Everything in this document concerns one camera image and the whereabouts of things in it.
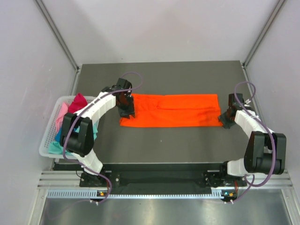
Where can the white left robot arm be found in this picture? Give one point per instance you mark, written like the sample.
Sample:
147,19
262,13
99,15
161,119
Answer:
77,135

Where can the slotted grey cable duct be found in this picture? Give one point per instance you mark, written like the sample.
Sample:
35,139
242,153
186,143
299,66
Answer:
97,194

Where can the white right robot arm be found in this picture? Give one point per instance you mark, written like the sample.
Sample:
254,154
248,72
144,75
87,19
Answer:
265,150

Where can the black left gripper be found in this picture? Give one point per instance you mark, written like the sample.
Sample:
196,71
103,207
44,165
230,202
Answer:
130,110

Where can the orange t shirt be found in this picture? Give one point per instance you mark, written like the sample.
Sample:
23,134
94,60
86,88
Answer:
174,111

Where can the pink t shirt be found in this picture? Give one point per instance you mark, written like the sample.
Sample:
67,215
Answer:
61,114

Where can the magenta t shirt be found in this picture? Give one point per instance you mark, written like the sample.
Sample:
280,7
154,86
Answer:
77,104

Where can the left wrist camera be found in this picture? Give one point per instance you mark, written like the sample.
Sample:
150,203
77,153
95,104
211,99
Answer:
122,84

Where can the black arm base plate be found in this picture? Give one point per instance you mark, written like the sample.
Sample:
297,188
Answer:
202,179

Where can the white plastic laundry basket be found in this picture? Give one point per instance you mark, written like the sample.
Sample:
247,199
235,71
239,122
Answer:
50,131

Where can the teal t shirt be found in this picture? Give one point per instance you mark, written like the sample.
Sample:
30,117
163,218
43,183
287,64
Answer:
56,148

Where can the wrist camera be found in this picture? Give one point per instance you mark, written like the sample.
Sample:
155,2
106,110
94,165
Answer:
237,102
122,84

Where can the blue t shirt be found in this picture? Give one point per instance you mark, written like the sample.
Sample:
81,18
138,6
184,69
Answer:
58,135

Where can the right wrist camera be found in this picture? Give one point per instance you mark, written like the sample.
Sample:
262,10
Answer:
237,102

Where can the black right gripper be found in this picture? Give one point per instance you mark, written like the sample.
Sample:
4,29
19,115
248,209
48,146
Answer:
226,123

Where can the aluminium corner frame post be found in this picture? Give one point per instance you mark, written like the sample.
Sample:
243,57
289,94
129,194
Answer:
264,31

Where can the left aluminium frame post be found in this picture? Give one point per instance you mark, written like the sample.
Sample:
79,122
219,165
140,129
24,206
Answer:
54,29

